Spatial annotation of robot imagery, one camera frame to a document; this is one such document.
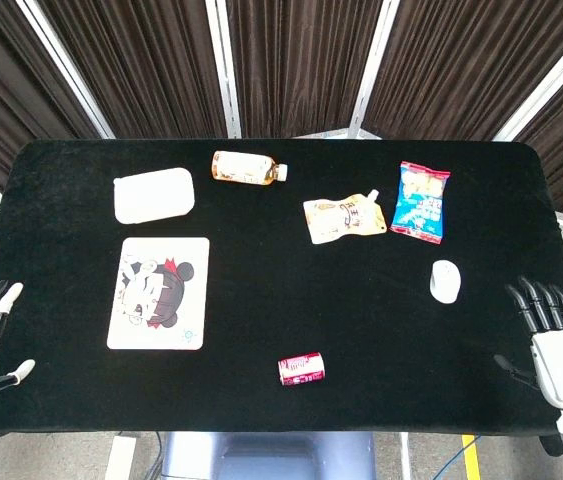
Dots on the white computer mouse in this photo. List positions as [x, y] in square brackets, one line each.
[445, 282]

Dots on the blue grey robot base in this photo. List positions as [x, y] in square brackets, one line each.
[271, 457]

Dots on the cartoon print mouse pad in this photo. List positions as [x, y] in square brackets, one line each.
[191, 260]

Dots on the white power strip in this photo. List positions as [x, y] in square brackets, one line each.
[120, 457]

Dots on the blue red snack bag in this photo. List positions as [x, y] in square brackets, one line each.
[418, 210]

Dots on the white plastic food container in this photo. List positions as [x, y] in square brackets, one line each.
[153, 195]

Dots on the red white drink can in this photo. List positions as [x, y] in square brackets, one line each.
[301, 369]

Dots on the beige spout pouch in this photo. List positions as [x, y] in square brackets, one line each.
[341, 220]

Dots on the black velvet tablecloth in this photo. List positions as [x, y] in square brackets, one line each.
[281, 300]

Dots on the amber tea bottle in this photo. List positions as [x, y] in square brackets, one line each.
[246, 168]

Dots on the white frame pole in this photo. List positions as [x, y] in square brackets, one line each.
[375, 65]
[223, 65]
[61, 60]
[551, 82]

